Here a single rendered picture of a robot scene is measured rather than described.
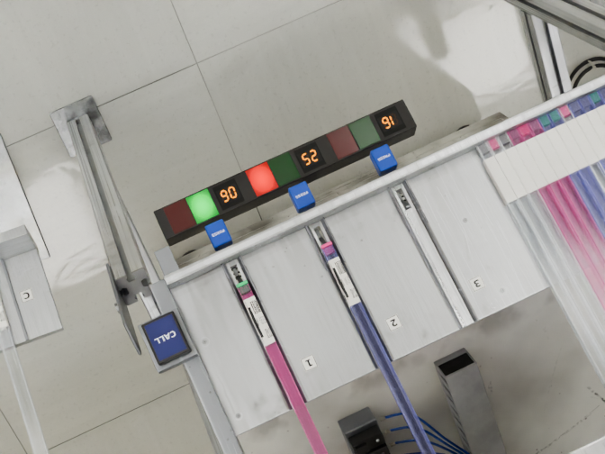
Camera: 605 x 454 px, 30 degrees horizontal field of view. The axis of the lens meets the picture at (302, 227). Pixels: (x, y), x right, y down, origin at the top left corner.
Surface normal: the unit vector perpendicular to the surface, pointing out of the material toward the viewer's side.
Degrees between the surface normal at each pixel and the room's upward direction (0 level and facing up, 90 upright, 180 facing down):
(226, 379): 42
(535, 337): 0
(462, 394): 0
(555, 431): 0
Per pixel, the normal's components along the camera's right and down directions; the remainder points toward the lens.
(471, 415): 0.28, 0.40
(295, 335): -0.01, -0.25
